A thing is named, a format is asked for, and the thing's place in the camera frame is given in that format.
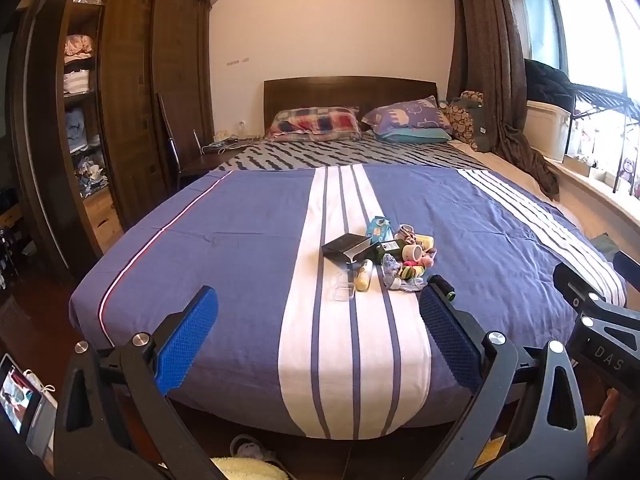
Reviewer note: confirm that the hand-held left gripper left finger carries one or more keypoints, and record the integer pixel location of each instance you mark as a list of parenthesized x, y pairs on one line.
[(186, 340)]

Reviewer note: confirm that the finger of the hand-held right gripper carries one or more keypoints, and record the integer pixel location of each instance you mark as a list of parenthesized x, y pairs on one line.
[(575, 285)]

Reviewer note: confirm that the teal pillow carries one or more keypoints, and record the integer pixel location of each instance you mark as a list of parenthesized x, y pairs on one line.
[(415, 135)]

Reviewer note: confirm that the blue white striped bed cover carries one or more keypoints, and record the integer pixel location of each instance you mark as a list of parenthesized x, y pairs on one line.
[(225, 260)]

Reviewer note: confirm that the window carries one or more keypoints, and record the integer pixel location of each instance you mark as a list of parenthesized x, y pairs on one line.
[(580, 25)]

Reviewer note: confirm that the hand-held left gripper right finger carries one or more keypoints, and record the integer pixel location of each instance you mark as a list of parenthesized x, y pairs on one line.
[(450, 342)]

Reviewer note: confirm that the plaid pillow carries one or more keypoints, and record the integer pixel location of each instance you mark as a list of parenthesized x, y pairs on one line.
[(315, 122)]

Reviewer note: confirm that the dark wooden wardrobe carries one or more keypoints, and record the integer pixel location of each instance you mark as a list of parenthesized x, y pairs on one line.
[(130, 110)]

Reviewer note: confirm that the white mug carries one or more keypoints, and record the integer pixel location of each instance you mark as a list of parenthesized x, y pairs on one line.
[(412, 254)]

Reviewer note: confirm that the purple elephant print pillow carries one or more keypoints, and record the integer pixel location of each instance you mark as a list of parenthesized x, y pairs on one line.
[(407, 112)]

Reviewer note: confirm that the yellow small item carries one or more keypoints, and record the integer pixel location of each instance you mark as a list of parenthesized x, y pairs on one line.
[(425, 241)]

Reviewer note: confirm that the clear plastic container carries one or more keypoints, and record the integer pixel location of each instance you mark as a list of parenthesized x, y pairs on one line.
[(344, 290)]

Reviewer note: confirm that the grey striped folded clothes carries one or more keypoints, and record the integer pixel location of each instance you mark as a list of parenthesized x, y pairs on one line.
[(76, 84)]

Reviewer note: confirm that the pink folded clothes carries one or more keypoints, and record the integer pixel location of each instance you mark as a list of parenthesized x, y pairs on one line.
[(77, 46)]

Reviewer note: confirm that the pink small item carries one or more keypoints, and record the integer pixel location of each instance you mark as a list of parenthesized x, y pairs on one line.
[(427, 258)]

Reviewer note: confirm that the blue folded clothes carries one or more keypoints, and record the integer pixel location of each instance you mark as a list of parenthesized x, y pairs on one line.
[(80, 132)]

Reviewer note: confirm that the multicolour rolled sock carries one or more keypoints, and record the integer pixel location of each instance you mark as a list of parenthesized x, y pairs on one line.
[(410, 272)]

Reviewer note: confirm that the tablet with lit screen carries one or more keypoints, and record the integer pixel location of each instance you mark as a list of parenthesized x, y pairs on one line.
[(17, 400)]

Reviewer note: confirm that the dark chair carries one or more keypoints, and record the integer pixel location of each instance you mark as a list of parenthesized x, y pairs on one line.
[(200, 162)]

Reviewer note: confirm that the black box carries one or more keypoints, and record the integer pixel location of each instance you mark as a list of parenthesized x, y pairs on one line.
[(345, 246)]

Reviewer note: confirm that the dark green box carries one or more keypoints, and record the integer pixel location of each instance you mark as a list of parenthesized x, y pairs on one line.
[(392, 247)]

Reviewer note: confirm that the patterned brown cushion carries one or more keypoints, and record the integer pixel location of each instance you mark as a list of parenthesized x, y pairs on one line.
[(462, 115)]

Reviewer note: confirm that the dark wooden headboard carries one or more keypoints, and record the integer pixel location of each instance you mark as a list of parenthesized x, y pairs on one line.
[(350, 90)]

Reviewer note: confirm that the small plush toy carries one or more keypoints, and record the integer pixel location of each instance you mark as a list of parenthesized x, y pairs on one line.
[(628, 169)]

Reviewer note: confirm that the black metal drying rack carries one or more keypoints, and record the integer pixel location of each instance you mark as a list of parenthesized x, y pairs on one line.
[(600, 97)]

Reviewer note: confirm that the brown curtain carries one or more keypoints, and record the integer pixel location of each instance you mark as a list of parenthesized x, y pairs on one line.
[(480, 35)]

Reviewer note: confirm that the zebra patterned bed sheet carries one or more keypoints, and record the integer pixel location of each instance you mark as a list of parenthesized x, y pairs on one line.
[(325, 157)]

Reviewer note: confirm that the white storage box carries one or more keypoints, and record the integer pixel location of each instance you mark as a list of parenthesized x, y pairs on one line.
[(545, 130)]

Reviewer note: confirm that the person's left white slipper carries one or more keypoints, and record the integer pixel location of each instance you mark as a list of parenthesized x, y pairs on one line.
[(247, 447)]

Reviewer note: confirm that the black jacket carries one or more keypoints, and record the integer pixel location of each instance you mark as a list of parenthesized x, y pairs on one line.
[(545, 82)]

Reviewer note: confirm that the green cloth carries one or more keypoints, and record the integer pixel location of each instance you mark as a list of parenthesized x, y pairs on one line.
[(607, 246)]

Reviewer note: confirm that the person's left cream fleece leg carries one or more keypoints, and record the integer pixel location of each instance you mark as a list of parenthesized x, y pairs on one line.
[(250, 471)]

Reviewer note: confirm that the teal carton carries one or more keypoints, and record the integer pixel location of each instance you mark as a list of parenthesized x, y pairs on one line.
[(380, 230)]

